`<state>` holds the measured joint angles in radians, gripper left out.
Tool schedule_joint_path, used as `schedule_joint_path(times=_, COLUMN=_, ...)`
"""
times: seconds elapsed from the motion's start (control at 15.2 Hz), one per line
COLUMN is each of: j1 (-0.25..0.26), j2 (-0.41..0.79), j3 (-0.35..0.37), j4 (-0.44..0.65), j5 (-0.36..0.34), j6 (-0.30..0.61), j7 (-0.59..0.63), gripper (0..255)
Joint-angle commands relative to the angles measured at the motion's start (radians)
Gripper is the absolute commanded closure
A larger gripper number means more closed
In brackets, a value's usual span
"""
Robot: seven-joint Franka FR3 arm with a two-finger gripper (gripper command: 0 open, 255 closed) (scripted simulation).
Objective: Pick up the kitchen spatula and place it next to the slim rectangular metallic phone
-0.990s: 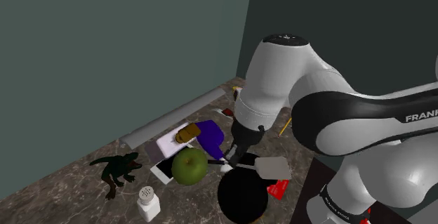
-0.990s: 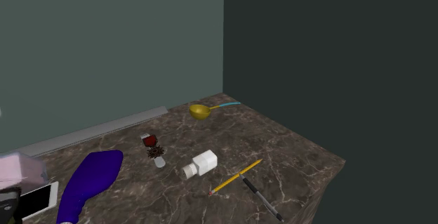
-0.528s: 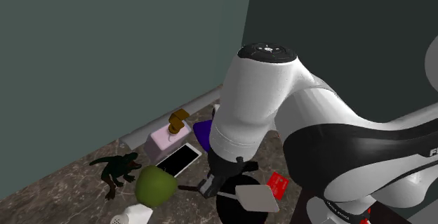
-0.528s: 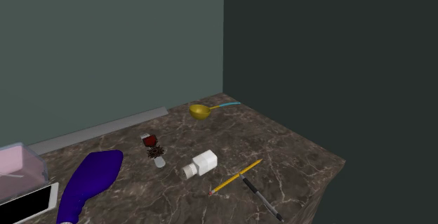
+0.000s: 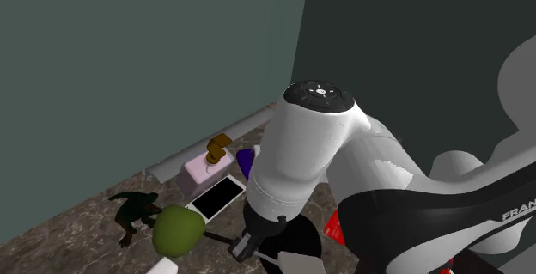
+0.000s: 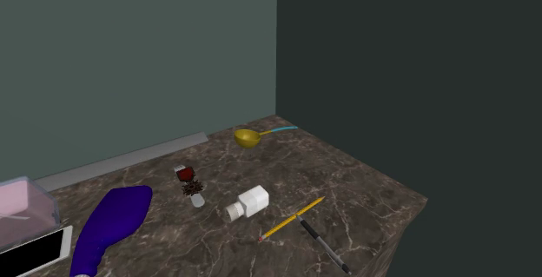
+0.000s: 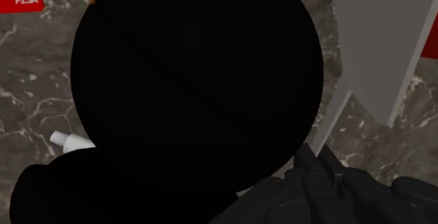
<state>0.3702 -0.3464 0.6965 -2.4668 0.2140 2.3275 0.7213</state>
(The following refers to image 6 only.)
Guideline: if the white square bottle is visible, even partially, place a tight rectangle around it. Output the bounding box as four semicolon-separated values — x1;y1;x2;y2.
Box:
224;184;270;222

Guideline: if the yellow pencil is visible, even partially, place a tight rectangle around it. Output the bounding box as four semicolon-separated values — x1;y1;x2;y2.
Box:
258;195;327;242

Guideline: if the small bottle with red label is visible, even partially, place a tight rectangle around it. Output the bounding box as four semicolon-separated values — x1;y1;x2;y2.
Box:
173;164;207;208

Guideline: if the black and grey pen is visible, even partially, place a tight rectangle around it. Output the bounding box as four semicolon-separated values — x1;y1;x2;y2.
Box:
295;214;353;275

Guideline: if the purple curved object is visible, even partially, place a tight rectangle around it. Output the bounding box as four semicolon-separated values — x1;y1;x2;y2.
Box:
69;184;154;277

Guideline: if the clear pink box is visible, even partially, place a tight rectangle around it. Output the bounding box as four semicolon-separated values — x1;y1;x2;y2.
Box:
0;175;61;254

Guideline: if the white tablet with black screen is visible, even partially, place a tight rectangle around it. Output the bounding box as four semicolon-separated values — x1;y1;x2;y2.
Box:
0;225;74;277

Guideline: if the yellow ladle with blue handle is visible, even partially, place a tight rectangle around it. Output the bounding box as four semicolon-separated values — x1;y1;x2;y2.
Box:
234;126;299;149

